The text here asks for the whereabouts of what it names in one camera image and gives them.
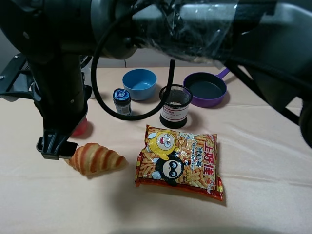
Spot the black metal stand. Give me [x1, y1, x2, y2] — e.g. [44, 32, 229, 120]
[0, 53, 34, 102]

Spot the blue plastic bowl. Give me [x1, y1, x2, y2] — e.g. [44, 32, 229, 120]
[122, 69, 157, 101]

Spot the prawn cracker snack bag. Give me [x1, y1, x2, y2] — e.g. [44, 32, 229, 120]
[135, 125, 224, 201]

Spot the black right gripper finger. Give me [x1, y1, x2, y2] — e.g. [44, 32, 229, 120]
[59, 142, 78, 157]

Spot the purple frying pan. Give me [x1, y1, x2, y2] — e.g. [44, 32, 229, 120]
[183, 68, 230, 108]

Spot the red peach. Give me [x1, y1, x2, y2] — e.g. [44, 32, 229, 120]
[71, 117, 88, 137]

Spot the striped croissant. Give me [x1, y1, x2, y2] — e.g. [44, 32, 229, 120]
[64, 143, 127, 176]

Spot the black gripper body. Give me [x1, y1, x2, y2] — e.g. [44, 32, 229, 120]
[25, 51, 87, 138]

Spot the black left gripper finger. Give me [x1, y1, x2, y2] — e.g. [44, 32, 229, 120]
[36, 130, 70, 160]

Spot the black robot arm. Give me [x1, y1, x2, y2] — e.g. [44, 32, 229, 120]
[0, 0, 312, 160]

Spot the small blue-capped jar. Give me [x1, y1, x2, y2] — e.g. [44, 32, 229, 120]
[113, 88, 132, 116]

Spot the black cable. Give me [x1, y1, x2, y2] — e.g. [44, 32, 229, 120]
[91, 9, 176, 121]

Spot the black mesh pen holder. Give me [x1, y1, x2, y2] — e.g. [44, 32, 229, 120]
[159, 84, 193, 129]

